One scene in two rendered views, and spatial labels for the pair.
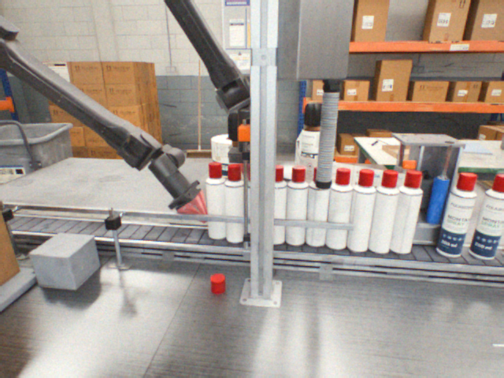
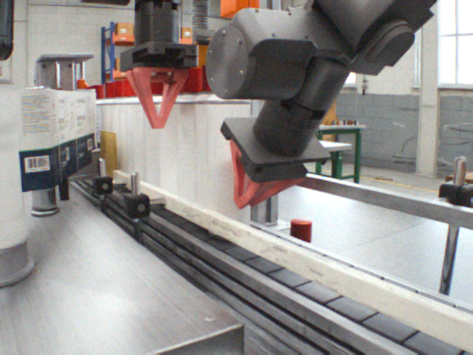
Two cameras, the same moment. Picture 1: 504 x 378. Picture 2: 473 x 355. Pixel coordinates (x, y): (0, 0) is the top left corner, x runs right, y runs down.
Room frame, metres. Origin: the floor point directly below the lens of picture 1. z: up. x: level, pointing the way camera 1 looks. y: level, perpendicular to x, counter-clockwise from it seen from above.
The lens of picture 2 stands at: (1.06, 0.46, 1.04)
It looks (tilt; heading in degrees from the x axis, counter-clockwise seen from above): 11 degrees down; 228
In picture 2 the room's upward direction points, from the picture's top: straight up
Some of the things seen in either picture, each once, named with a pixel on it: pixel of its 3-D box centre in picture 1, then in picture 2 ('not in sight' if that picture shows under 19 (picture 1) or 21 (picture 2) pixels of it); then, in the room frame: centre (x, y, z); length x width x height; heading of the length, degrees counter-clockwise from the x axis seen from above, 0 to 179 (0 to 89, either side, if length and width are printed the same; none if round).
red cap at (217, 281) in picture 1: (217, 283); (301, 230); (0.58, 0.08, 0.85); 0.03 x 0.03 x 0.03
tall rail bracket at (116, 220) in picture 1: (120, 233); (442, 248); (0.70, 0.34, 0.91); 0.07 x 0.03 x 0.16; 172
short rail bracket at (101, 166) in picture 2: not in sight; (112, 192); (0.77, -0.18, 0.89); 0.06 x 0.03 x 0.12; 172
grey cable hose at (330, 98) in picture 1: (327, 136); (200, 24); (0.60, -0.15, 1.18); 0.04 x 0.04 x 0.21
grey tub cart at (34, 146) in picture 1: (29, 167); not in sight; (2.69, 2.02, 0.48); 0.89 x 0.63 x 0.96; 12
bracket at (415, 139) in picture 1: (426, 138); (62, 58); (0.76, -0.43, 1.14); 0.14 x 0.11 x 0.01; 82
